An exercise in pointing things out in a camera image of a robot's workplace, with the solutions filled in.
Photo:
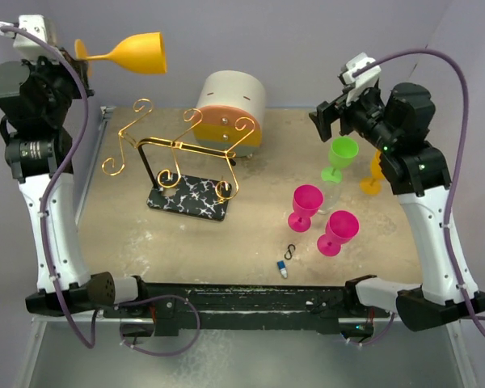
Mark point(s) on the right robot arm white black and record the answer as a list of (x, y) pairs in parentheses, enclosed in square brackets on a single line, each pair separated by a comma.
[(419, 177)]

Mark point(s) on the pink wine glass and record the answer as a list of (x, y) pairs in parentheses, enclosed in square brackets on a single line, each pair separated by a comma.
[(307, 200), (342, 226)]

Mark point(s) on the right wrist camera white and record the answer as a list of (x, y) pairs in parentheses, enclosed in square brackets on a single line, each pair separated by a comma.
[(355, 85)]

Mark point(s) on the white round drawer cabinet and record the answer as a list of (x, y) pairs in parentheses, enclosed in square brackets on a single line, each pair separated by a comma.
[(233, 107)]

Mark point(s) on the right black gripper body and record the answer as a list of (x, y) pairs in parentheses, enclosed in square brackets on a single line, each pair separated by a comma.
[(366, 116)]

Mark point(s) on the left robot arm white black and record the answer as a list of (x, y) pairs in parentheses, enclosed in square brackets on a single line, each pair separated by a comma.
[(35, 96)]

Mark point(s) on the orange wine glass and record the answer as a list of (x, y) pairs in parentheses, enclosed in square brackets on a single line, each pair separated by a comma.
[(371, 185), (141, 53)]

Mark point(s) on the green wine glass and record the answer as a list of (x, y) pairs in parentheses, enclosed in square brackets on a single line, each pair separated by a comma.
[(342, 152)]

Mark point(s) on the pink wine glass front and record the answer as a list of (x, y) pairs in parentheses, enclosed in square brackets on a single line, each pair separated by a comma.
[(342, 226)]

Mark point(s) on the gold wire wine glass rack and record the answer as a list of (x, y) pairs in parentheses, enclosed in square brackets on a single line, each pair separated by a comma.
[(185, 177)]

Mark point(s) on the black s-hook carabiner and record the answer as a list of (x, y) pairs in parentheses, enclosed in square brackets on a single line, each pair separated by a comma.
[(290, 250)]

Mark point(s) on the small blue white bottle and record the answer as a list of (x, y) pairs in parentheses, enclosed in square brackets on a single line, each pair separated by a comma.
[(282, 269)]

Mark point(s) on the clear wine glass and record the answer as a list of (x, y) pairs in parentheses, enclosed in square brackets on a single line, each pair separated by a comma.
[(331, 194)]

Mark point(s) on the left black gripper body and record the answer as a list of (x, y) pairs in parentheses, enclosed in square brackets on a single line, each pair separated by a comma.
[(56, 77)]

